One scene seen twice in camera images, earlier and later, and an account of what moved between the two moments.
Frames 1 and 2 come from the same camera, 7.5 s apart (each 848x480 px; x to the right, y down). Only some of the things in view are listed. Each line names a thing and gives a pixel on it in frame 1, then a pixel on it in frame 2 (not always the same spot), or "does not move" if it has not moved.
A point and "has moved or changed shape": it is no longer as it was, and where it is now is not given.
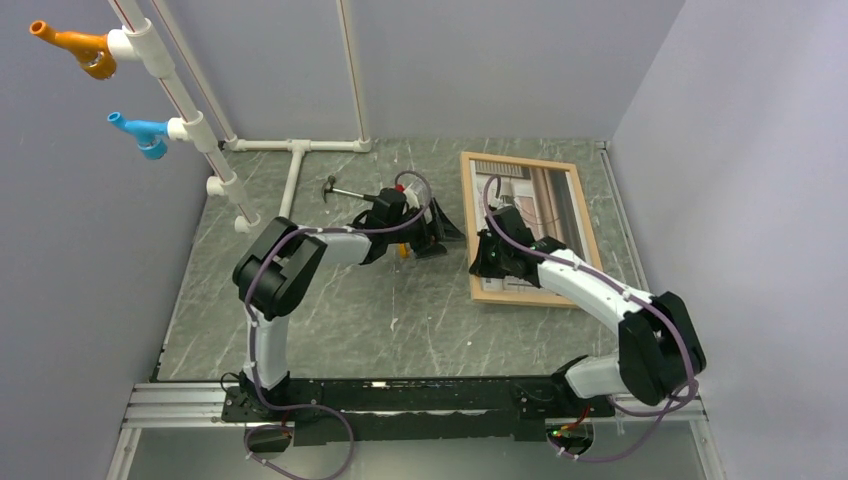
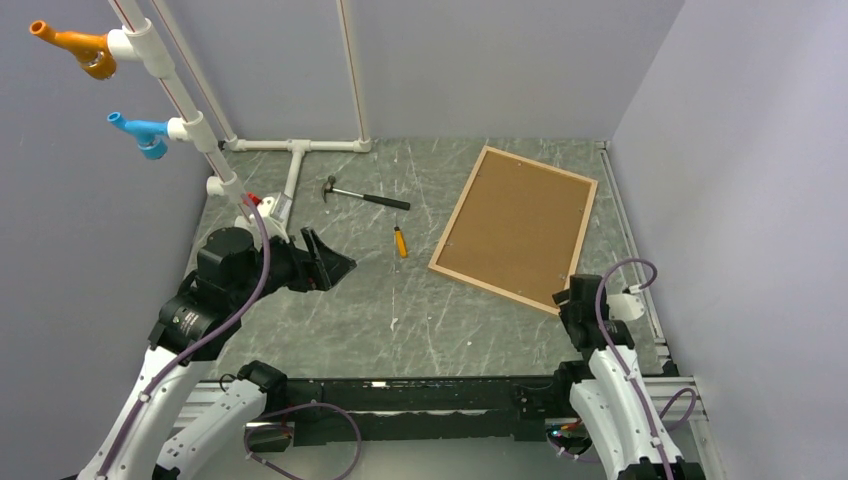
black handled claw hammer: [328, 187] does not move
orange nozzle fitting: [90, 49] does not move
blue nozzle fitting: [150, 135] does not move
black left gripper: [440, 230] to [319, 268]
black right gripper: [481, 266] to [566, 308]
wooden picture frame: [552, 196] has moved or changed shape
